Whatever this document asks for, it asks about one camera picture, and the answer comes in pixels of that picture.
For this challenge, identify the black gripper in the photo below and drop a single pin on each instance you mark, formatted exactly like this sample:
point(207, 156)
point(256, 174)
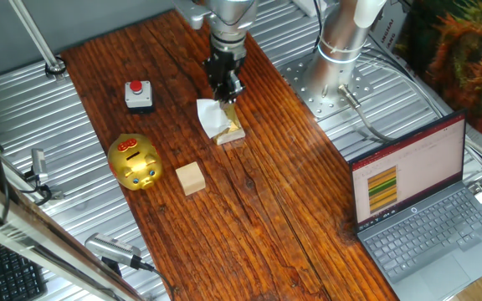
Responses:
point(224, 60)

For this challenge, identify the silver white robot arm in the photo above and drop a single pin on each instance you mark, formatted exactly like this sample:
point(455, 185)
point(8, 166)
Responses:
point(337, 50)

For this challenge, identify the golden piggy bank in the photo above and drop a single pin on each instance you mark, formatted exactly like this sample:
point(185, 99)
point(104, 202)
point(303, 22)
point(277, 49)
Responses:
point(134, 163)

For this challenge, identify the gold white snack packet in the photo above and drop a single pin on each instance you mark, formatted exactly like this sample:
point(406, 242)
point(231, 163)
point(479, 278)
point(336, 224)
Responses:
point(220, 121)

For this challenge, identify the grey box red push button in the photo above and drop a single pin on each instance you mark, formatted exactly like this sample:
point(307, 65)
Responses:
point(139, 98)

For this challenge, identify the light wooden cube block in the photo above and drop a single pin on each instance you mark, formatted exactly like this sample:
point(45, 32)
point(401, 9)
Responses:
point(191, 179)

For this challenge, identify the grey conduit with metal connector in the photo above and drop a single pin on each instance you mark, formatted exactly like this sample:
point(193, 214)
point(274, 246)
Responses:
point(358, 106)

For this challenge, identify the white printed cardboard box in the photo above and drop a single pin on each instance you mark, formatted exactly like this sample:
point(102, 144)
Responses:
point(391, 37)

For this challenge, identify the silver metal stand pole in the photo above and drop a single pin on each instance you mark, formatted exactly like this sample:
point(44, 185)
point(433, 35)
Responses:
point(36, 37)
point(36, 234)

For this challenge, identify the colourful patterned cloth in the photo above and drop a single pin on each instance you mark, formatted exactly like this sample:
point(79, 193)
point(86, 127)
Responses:
point(471, 62)

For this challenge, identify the grey laptop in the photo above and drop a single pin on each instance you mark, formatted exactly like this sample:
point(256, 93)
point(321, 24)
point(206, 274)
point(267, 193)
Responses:
point(425, 234)

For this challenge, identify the black keyboard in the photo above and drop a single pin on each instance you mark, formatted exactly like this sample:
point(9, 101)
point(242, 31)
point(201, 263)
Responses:
point(11, 271)

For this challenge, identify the silver perforated base plate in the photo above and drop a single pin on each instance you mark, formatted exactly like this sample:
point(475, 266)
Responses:
point(304, 92)

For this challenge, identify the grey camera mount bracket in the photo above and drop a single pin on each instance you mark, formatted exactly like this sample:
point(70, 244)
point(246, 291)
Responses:
point(188, 12)

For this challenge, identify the silver depth camera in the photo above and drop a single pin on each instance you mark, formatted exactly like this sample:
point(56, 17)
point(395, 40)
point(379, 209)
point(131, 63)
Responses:
point(111, 247)

